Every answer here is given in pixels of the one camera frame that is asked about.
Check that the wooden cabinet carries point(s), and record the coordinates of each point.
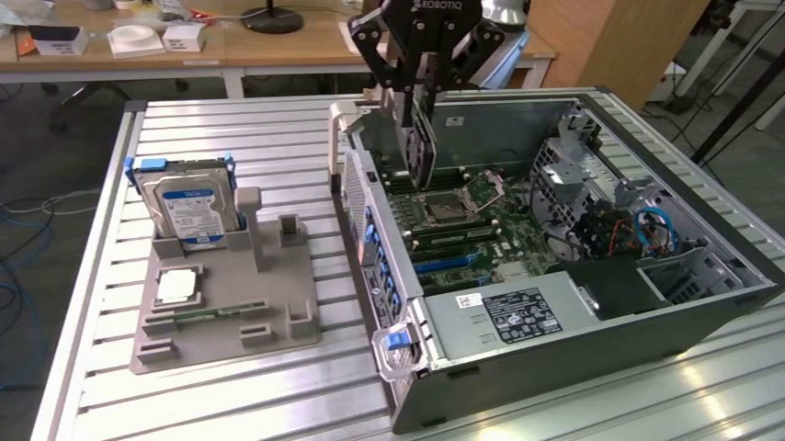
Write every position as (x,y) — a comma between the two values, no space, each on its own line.
(643,46)

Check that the metal socket cover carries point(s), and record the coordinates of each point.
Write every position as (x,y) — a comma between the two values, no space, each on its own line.
(487,188)

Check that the white box with round hollow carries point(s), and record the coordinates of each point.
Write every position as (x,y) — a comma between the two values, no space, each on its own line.
(136,43)

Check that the grey plastic parts rack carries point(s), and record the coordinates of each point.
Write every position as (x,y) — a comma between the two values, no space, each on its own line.
(275,275)

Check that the open black PC case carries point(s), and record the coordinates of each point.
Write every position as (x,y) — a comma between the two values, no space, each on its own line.
(551,381)

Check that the silver CPU chip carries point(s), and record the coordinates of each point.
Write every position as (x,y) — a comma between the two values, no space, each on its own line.
(174,287)

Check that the wooden desk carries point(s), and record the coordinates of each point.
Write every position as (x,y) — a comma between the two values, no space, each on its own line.
(275,50)

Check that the black fan graphics card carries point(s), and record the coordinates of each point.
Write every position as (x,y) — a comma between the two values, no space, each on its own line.
(423,156)

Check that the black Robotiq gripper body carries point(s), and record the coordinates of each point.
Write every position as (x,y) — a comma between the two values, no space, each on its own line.
(435,23)

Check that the hard disk with blue caddy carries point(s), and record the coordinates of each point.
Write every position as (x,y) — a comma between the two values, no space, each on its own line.
(189,211)

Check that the black round lamp base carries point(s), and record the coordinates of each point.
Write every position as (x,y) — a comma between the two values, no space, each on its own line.
(271,20)

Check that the blue expansion slot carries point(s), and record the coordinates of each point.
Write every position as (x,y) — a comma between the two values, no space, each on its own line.
(447,264)

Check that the white box with black top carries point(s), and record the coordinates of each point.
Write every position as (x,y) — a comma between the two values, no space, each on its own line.
(57,43)

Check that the plain white box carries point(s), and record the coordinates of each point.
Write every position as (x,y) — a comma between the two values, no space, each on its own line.
(182,39)

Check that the metal disk bay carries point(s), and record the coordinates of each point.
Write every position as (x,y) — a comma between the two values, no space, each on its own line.
(563,170)

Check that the installed RAM stick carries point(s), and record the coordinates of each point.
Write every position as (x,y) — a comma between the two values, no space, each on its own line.
(456,234)

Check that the black office chair base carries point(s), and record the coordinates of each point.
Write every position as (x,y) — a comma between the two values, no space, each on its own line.
(58,124)

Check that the black plastic air duct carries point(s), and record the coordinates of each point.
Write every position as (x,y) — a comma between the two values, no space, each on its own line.
(612,285)

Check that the green RAM stick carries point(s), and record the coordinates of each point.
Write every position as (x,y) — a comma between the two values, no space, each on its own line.
(201,315)

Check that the white side table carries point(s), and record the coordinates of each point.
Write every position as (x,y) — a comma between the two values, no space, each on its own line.
(763,69)

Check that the grey power supply unit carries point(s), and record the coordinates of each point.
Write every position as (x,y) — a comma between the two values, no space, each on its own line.
(465,331)

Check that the CPU socket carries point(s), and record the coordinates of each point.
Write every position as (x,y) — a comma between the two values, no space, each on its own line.
(444,209)

